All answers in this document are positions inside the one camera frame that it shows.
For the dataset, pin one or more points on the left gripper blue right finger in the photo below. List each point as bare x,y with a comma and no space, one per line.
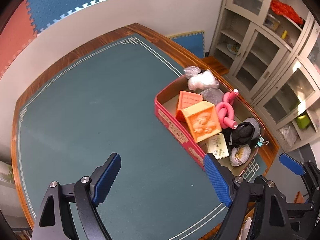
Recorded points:
221,179

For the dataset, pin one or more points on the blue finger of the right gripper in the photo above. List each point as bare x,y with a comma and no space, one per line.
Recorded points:
293,165

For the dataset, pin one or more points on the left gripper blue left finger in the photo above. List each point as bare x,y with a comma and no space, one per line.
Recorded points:
103,178

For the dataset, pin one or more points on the light grey balled sock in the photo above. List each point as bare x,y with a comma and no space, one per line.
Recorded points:
239,155

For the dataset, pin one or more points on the yellow paper carton box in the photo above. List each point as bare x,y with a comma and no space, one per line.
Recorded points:
217,146

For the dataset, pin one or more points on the orange duck relief cube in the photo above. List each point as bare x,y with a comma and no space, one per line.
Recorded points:
202,120

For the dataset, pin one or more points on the pink knotted foam tube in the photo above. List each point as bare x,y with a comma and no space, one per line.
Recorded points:
225,111

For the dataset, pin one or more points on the grey ribbed sock with black cuff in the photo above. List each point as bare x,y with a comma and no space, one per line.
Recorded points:
212,95

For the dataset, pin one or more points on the orange cat relief cube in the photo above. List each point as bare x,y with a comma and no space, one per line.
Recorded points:
185,100

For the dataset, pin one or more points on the clear plastic bag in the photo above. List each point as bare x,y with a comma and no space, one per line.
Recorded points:
198,79

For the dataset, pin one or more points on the teal binder clip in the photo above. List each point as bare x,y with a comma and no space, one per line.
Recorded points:
261,142

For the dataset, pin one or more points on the beige glass door cabinet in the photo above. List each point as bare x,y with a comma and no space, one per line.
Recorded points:
271,49

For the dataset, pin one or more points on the small blue floor foam tile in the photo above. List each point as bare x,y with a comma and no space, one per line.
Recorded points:
192,41

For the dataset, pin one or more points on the red foam wall tile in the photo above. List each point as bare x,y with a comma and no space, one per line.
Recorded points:
16,35

